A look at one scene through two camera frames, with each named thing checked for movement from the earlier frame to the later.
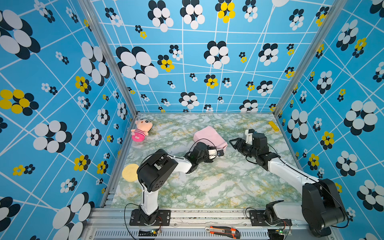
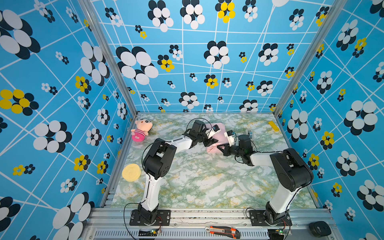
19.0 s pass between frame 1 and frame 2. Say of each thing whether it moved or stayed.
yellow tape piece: stayed
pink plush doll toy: stayed
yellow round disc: stayed
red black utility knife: stayed
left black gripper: moved
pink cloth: moved
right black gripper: moved
